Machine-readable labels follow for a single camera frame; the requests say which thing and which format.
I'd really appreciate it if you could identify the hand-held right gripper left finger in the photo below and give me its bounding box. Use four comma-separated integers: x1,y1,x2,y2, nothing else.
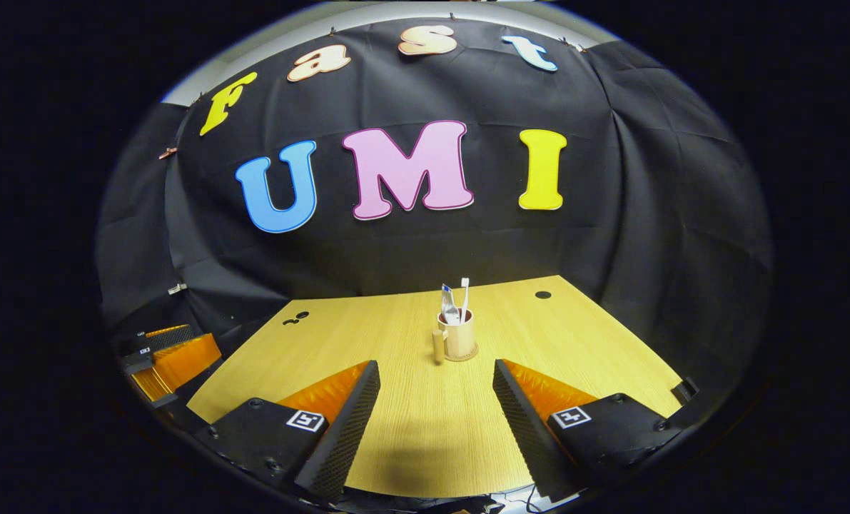
192,360,382,503

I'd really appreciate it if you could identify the small black block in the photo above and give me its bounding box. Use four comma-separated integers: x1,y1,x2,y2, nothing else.
670,376,702,406

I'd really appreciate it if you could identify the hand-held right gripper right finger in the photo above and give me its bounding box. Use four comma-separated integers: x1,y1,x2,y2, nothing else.
492,358,687,503

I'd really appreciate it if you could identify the beige cup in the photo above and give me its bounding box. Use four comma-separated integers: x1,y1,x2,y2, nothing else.
432,308,477,366

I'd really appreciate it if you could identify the black backdrop cloth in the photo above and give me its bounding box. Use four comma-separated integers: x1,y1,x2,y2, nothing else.
95,17,776,404

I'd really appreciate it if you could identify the wooden desktop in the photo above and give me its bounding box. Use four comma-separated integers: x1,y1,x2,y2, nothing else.
185,275,683,500

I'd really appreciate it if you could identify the white toothpaste tube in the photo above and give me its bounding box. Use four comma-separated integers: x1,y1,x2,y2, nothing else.
440,284,462,326

